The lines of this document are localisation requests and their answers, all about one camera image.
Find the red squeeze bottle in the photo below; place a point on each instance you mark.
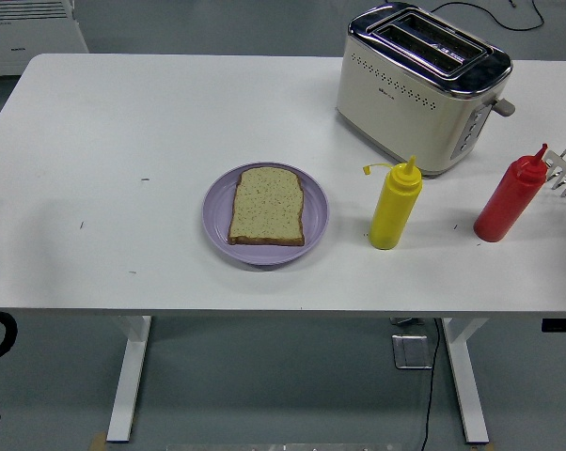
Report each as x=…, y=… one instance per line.
x=508, y=202

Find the slice of speckled bread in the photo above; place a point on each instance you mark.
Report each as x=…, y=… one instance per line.
x=266, y=206

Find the black desk control panel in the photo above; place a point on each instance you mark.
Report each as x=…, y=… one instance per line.
x=562, y=324

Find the purple round plate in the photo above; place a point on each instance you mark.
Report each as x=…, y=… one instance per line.
x=217, y=221

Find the yellow squeeze bottle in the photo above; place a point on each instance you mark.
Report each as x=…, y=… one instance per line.
x=393, y=211

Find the cream and chrome toaster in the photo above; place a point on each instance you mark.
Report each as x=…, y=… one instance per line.
x=405, y=113

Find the metal floor socket plate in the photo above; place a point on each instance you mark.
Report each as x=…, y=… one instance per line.
x=411, y=351

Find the white table leg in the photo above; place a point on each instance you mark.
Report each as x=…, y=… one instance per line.
x=130, y=376
x=466, y=376

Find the white appliance with vents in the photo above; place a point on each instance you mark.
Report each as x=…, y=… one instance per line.
x=24, y=42

